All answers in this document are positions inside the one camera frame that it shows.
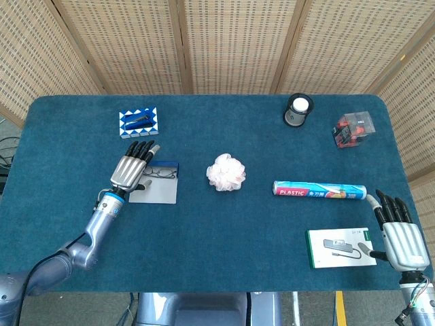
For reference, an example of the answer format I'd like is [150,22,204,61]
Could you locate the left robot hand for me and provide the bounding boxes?
[109,140,161,195]

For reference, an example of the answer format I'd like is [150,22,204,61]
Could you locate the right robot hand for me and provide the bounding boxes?
[359,189,431,272]

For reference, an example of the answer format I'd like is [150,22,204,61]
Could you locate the black-rimmed eyeglasses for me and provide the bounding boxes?
[142,168,178,180]

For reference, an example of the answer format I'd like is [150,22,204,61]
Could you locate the blue glasses case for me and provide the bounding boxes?
[128,160,179,205]

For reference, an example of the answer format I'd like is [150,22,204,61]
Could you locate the blue white snake puzzle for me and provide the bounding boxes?
[118,107,160,141]

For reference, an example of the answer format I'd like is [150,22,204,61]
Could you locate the blue stapler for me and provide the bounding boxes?
[122,114,152,131]

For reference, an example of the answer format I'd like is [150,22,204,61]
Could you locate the white green product box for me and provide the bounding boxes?
[307,227,378,270]

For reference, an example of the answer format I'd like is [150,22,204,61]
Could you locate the white pink bath loofah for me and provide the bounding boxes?
[205,153,247,192]

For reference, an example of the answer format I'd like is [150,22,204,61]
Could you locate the blue table carpet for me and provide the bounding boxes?
[0,94,424,293]

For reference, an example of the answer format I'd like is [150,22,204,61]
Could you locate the plastic food wrap roll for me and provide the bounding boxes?
[272,180,368,202]

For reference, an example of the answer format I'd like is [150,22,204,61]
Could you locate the clear box red black toy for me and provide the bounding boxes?
[331,111,377,149]

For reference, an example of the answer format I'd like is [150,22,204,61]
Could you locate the robot torso base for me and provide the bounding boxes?
[135,291,283,326]

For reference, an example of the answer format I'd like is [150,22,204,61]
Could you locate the black mesh cup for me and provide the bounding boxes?
[282,92,314,128]

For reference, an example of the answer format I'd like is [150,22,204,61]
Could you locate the white bottle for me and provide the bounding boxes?
[287,97,309,126]

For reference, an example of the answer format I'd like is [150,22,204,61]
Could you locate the coloured wrist wires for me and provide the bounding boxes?
[402,275,430,310]

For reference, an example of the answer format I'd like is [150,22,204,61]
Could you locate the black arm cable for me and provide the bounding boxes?
[15,232,90,326]

